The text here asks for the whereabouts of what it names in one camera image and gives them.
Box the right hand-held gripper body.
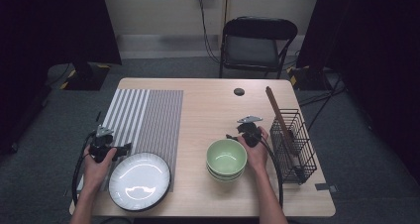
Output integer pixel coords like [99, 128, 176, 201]
[236, 115, 264, 149]

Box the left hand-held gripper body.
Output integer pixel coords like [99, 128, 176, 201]
[88, 124, 117, 164]

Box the white plate with dark rim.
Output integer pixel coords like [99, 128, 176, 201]
[108, 152, 172, 213]

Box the brown wooden chopstick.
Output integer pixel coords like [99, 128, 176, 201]
[264, 85, 295, 154]
[266, 85, 297, 154]
[265, 85, 296, 154]

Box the black wire basket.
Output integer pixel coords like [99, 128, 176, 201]
[269, 108, 318, 186]

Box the person's right hand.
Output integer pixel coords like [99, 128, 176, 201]
[237, 126, 269, 174]

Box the person's left hand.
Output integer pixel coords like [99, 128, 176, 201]
[81, 144, 119, 194]

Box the striped grey placemat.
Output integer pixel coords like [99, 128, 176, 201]
[76, 88, 184, 194]

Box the black stand base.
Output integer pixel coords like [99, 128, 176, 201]
[286, 64, 331, 91]
[59, 61, 112, 92]

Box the black folding chair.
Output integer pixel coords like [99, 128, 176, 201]
[218, 15, 299, 80]

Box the dark curtain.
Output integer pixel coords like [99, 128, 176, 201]
[296, 0, 420, 175]
[0, 0, 123, 154]

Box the left hand-held gripper cable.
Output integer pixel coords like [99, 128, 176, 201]
[71, 131, 97, 207]

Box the hand-held gripper cable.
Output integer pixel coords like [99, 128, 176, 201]
[71, 131, 97, 207]
[259, 136, 285, 209]

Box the right hand-held gripper cable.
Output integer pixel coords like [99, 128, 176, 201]
[259, 136, 285, 209]

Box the black floor cable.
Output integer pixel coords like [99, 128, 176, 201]
[298, 73, 347, 133]

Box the beige wall post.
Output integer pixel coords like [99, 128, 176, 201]
[217, 0, 231, 50]

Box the black socket cable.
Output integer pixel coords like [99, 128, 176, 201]
[197, 0, 222, 64]

